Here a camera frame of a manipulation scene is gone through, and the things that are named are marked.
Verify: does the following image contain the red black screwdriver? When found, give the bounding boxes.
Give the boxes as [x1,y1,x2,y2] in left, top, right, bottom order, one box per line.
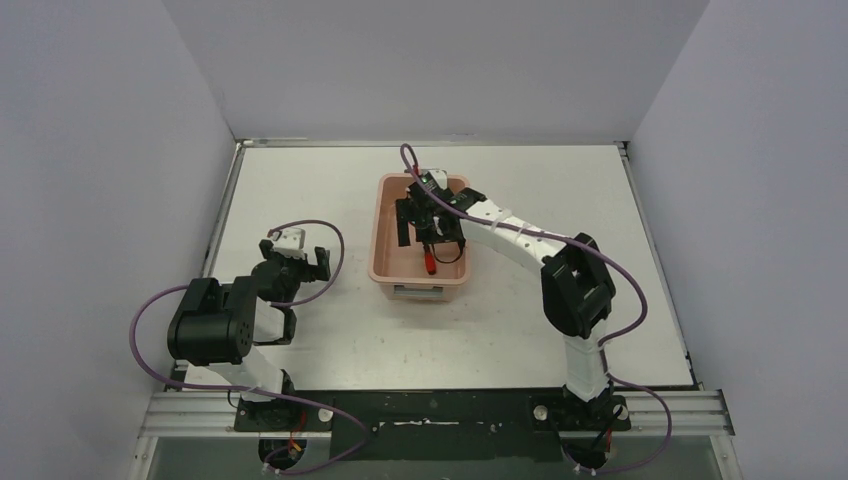
[422,243,438,276]

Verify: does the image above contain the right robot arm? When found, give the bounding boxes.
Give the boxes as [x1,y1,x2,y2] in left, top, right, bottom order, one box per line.
[395,171,616,429]

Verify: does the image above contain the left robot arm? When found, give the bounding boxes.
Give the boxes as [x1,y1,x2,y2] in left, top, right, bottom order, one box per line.
[167,234,331,431]

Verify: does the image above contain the pink plastic bin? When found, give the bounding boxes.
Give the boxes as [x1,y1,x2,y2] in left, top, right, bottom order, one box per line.
[368,173,471,302]

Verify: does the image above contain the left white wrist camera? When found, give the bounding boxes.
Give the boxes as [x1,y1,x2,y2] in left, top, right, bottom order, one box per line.
[270,227,307,260]

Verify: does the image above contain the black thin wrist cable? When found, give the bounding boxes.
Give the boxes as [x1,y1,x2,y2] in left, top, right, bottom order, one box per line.
[430,225,468,266]

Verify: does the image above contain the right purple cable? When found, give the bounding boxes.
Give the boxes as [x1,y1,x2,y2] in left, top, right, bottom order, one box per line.
[399,143,674,477]

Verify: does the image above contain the purple cable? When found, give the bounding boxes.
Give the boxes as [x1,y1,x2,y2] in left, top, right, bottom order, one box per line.
[128,219,372,477]
[399,143,674,477]

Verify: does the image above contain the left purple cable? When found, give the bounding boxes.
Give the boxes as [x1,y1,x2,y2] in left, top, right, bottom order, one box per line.
[128,219,372,477]

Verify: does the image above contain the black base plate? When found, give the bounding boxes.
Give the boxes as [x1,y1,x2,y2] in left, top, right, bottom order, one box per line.
[233,384,631,466]

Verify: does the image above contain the aluminium frame rail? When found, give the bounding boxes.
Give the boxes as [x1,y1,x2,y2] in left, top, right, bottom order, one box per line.
[140,390,735,439]

